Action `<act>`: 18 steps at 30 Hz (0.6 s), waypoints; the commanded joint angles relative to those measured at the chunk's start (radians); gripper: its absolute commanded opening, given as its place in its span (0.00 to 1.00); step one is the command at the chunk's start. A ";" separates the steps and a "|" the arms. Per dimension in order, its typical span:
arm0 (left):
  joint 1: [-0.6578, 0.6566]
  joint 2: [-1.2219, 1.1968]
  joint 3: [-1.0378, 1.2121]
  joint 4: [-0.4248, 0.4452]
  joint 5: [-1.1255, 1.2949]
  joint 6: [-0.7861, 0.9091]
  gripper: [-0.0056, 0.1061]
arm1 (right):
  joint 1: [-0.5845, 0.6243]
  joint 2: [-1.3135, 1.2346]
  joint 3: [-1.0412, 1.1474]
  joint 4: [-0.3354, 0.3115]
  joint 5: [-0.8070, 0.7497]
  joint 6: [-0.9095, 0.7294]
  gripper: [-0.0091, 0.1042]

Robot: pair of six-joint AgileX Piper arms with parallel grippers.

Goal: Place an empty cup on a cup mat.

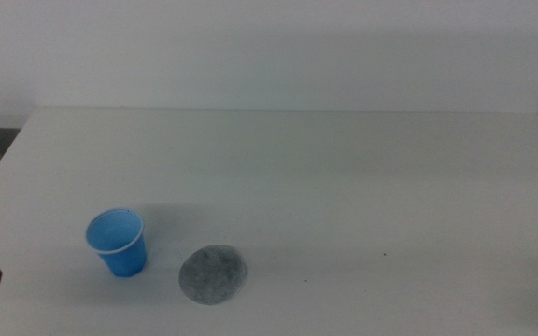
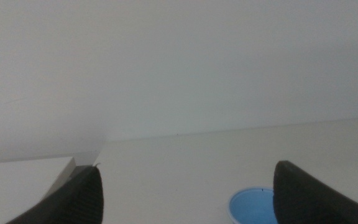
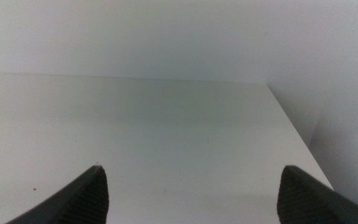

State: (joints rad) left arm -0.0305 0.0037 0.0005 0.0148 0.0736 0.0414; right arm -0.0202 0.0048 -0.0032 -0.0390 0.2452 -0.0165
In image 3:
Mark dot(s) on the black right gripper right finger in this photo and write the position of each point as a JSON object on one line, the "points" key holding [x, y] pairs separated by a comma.
{"points": [[306, 202]]}

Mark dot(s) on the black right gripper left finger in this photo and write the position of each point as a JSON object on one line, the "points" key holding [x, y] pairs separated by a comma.
{"points": [[82, 202]]}

